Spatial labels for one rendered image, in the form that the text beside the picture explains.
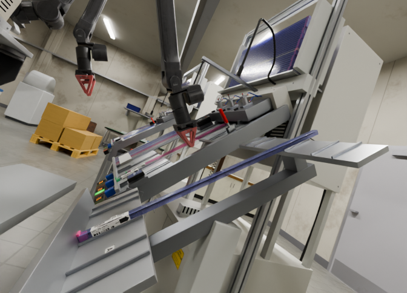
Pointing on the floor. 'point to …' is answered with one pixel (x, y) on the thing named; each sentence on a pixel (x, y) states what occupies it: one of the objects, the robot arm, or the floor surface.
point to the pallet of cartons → (66, 132)
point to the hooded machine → (31, 98)
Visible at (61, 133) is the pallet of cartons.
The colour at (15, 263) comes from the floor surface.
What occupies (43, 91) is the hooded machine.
